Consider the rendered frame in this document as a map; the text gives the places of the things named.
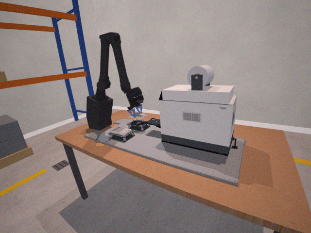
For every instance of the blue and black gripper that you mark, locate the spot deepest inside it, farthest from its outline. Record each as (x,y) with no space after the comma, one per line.
(131,108)

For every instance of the white cylinder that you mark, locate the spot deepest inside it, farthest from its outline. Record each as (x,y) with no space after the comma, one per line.
(206,71)

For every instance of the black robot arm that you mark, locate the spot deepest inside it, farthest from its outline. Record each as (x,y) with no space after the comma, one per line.
(104,82)

